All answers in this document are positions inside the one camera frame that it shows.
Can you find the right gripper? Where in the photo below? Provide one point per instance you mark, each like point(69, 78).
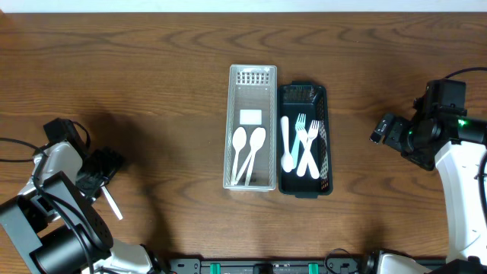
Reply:
point(396, 134)

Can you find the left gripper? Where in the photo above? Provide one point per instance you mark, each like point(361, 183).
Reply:
point(96, 172)

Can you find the white plastic spoon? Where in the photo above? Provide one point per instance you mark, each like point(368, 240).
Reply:
point(256, 142)
point(287, 161)
point(242, 169)
point(239, 140)
point(112, 203)

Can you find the white plastic fork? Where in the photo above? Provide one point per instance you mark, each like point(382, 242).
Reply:
point(309, 144)
point(312, 167)

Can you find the pale green plastic fork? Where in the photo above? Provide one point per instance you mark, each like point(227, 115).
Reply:
point(300, 123)

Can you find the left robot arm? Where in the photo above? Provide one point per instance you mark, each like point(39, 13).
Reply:
point(52, 222)

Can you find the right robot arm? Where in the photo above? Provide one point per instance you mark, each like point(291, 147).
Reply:
point(441, 137)

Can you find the dark green plastic basket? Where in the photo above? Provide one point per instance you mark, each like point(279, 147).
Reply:
point(310, 99)

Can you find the white label in tray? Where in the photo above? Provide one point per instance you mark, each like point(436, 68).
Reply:
point(250, 117)

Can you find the clear perforated plastic tray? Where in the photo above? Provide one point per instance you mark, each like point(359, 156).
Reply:
point(252, 87)

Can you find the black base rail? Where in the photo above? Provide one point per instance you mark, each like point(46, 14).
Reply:
point(336, 261)

